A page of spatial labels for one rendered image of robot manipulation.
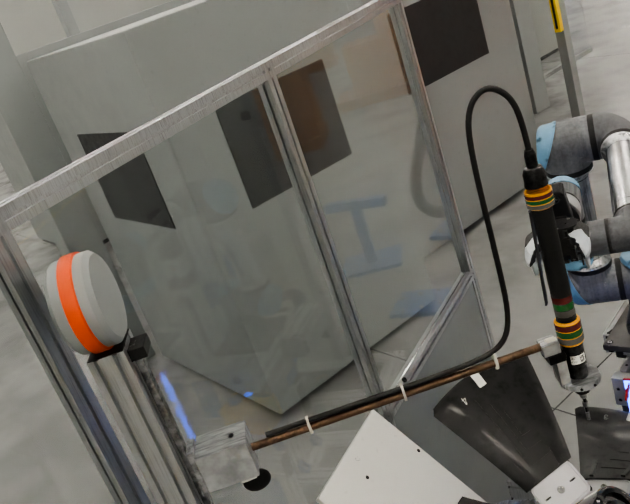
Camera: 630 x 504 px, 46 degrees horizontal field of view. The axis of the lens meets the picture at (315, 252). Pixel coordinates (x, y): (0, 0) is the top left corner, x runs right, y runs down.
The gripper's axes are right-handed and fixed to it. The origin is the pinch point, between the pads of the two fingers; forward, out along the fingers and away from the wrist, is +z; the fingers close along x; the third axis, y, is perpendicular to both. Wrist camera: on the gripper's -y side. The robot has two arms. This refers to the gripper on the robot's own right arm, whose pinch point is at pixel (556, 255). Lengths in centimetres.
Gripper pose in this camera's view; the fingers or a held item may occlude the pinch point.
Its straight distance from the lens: 135.7
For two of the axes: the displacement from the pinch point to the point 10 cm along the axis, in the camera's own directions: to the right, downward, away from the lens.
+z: -3.0, 4.5, -8.4
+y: 3.1, 8.8, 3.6
